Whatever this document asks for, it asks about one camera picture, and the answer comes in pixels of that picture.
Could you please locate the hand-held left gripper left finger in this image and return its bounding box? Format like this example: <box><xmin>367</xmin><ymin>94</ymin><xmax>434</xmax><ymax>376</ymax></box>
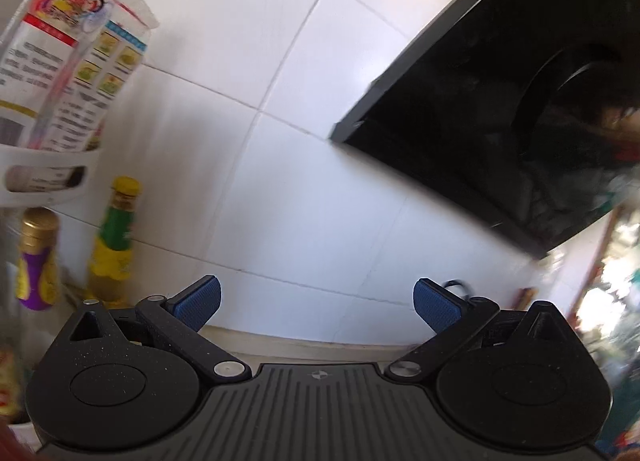
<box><xmin>67</xmin><ymin>274</ymin><xmax>253</xmax><ymax>385</ymax></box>

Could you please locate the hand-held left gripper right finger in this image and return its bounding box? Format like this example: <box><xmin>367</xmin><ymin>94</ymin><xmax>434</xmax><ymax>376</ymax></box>
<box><xmin>384</xmin><ymin>277</ymin><xmax>581</xmax><ymax>385</ymax></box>

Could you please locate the green bottle with yellow cap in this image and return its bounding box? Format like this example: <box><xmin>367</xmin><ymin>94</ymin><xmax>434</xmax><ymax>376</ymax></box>
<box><xmin>87</xmin><ymin>176</ymin><xmax>144</xmax><ymax>308</ymax></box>

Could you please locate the purple label bottle gold cap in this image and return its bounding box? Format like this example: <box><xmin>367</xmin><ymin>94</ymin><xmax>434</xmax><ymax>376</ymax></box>
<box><xmin>14</xmin><ymin>206</ymin><xmax>62</xmax><ymax>312</ymax></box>

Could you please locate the black range hood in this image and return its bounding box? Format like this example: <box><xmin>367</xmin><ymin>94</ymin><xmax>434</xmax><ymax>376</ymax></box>
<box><xmin>329</xmin><ymin>0</ymin><xmax>640</xmax><ymax>260</ymax></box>

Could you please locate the printed seasoning packet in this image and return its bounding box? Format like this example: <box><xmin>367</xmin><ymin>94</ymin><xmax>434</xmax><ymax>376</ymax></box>
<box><xmin>0</xmin><ymin>0</ymin><xmax>162</xmax><ymax>153</ymax></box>

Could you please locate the white wall rack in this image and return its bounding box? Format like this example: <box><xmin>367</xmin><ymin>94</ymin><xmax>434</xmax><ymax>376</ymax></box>
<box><xmin>0</xmin><ymin>142</ymin><xmax>104</xmax><ymax>208</ymax></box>

